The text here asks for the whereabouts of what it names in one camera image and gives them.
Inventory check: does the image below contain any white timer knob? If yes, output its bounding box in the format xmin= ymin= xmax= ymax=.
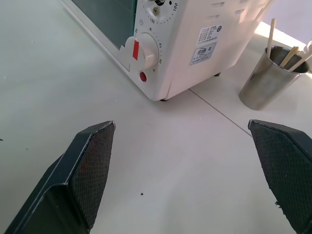
xmin=125 ymin=33 xmax=160 ymax=71

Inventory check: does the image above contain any steel utensil cup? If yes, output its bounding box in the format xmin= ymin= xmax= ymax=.
xmin=238 ymin=45 xmax=310 ymax=111

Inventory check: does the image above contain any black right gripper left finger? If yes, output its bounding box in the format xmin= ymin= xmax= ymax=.
xmin=4 ymin=120 xmax=116 ymax=234

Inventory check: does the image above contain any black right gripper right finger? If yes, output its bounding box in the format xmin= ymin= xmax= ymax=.
xmin=248 ymin=119 xmax=312 ymax=234

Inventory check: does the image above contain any white plastic utensil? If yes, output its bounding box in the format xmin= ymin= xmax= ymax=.
xmin=302 ymin=40 xmax=312 ymax=55

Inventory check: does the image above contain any white toaster oven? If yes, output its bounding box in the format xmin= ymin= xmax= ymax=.
xmin=59 ymin=0 xmax=273 ymax=101

